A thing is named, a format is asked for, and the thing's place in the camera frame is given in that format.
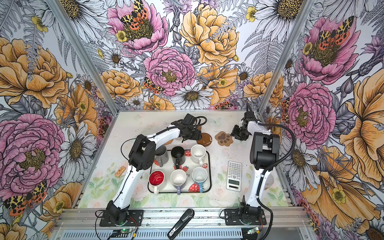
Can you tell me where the white mug purple handle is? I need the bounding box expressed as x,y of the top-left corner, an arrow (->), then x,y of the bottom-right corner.
170,169 -> 187,196

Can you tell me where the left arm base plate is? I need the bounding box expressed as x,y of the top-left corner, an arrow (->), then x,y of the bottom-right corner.
99,210 -> 144,227

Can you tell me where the scratched brown wooden coaster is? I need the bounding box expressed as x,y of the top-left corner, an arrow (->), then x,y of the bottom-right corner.
197,133 -> 212,147

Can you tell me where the red inside white mug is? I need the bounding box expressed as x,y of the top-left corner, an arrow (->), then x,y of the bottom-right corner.
149,170 -> 166,195

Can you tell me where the small wooden mallet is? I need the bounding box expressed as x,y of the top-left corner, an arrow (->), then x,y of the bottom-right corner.
115,163 -> 129,178

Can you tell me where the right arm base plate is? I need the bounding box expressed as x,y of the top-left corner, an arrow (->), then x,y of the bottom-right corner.
222,208 -> 267,226

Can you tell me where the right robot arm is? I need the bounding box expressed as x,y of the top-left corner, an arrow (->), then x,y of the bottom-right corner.
231,110 -> 280,225

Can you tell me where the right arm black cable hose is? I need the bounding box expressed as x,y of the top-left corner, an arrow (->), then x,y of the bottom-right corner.
254,122 -> 297,240

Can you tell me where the grey mug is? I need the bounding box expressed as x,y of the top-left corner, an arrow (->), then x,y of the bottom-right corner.
155,145 -> 169,168

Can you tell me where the cork paw print coaster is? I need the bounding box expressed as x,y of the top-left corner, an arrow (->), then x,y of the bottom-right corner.
215,131 -> 234,147

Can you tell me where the white strawberry tray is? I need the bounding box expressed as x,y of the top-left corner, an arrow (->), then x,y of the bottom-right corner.
148,150 -> 212,195

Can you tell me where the black mug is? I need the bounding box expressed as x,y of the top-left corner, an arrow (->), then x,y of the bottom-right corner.
171,146 -> 186,170

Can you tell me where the white mug blue handle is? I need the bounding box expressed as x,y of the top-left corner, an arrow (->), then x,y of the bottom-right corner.
192,167 -> 208,193

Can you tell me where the white calculator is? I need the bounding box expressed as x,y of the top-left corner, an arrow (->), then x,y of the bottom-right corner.
226,161 -> 242,192

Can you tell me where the black stapler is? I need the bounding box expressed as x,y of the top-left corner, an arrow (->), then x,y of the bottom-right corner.
167,209 -> 195,240

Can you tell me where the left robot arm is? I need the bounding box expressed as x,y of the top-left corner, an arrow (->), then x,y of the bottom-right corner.
104,114 -> 208,226

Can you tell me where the clear glass cup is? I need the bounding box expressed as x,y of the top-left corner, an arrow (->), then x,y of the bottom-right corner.
264,174 -> 275,190

